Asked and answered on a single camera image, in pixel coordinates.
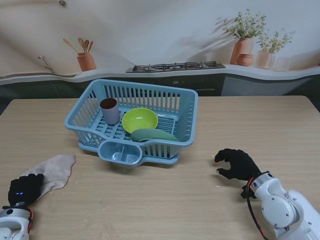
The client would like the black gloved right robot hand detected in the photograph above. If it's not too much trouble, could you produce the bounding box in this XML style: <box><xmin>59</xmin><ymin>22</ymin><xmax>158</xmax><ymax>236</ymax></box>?
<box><xmin>214</xmin><ymin>148</ymin><xmax>263</xmax><ymax>181</ymax></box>

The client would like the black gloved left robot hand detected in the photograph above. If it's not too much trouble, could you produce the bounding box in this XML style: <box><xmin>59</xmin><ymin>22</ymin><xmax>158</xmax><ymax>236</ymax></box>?
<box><xmin>7</xmin><ymin>173</ymin><xmax>45</xmax><ymax>208</ymax></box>

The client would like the red black right arm cable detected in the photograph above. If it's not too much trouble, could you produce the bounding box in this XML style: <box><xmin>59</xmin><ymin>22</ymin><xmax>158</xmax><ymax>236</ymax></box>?
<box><xmin>245</xmin><ymin>178</ymin><xmax>270</xmax><ymax>240</ymax></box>

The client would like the purple plastic cup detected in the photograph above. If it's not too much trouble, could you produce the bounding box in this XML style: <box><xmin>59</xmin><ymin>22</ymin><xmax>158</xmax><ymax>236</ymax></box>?
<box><xmin>99</xmin><ymin>98</ymin><xmax>121</xmax><ymax>126</ymax></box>

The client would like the pale green plate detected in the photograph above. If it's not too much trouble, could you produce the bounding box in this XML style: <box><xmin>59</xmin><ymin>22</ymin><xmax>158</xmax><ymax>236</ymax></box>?
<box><xmin>130</xmin><ymin>128</ymin><xmax>180</xmax><ymax>159</ymax></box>

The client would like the lime green bowl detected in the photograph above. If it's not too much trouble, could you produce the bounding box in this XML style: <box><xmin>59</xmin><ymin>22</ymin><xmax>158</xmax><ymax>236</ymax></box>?
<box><xmin>121</xmin><ymin>107</ymin><xmax>159</xmax><ymax>134</ymax></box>

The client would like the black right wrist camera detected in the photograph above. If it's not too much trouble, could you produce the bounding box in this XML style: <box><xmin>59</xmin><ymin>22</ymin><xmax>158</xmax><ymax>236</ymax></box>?
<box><xmin>239</xmin><ymin>186</ymin><xmax>256</xmax><ymax>201</ymax></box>

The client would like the blue plastic dish rack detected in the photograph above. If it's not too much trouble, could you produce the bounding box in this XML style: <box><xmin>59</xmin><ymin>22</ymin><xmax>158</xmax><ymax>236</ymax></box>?
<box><xmin>63</xmin><ymin>78</ymin><xmax>199</xmax><ymax>168</ymax></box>

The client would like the red black left arm cable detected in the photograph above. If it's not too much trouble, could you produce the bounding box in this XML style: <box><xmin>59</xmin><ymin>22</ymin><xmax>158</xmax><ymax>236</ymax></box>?
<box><xmin>26</xmin><ymin>206</ymin><xmax>35</xmax><ymax>232</ymax></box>

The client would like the beige wiping cloth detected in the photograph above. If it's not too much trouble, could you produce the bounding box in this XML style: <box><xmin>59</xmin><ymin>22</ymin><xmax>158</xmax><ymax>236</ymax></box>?
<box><xmin>22</xmin><ymin>154</ymin><xmax>77</xmax><ymax>201</ymax></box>

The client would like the printed kitchen backdrop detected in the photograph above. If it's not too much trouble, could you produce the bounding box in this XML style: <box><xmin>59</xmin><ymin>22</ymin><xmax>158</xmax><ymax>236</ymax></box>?
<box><xmin>0</xmin><ymin>0</ymin><xmax>320</xmax><ymax>116</ymax></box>

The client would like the red black arm cable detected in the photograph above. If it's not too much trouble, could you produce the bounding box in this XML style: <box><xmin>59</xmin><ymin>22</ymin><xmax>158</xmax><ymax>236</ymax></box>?
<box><xmin>26</xmin><ymin>206</ymin><xmax>35</xmax><ymax>232</ymax></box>
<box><xmin>245</xmin><ymin>178</ymin><xmax>270</xmax><ymax>240</ymax></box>

